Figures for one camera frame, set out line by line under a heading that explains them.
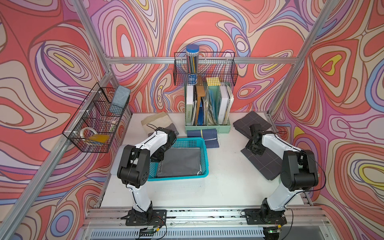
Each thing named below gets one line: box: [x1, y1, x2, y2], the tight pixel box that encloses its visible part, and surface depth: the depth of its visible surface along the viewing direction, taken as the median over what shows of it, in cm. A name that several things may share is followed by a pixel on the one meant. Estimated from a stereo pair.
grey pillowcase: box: [157, 147, 203, 178], surface depth 91 cm
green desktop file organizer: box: [184, 84, 231, 134], surface depth 100 cm
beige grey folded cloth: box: [141, 111, 179, 137], surface depth 117 cm
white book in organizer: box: [218, 85, 230, 125], surface depth 100 cm
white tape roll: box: [80, 127, 98, 140], surface depth 69 cm
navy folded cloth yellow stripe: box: [186, 128, 220, 149], surface depth 104 cm
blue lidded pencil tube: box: [186, 44, 200, 86], surface depth 78 cm
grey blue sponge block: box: [109, 85, 131, 114], surface depth 82 cm
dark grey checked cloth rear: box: [233, 111, 273, 138], surface depth 117 cm
